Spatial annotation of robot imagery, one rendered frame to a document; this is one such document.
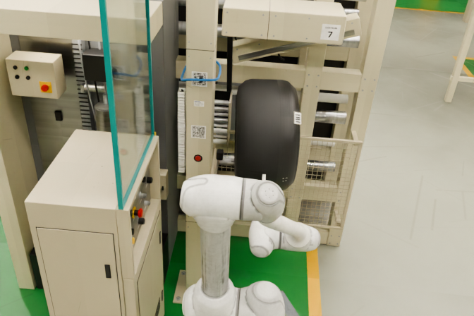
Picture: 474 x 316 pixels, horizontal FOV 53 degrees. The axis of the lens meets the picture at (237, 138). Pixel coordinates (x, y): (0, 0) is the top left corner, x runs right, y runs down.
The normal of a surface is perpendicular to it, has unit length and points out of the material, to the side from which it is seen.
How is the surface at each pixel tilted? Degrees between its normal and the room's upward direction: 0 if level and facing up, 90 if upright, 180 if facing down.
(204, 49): 90
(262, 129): 53
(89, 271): 90
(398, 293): 0
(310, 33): 90
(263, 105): 31
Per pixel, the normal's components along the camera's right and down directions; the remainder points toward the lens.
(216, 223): -0.07, 0.70
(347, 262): 0.06, -0.85
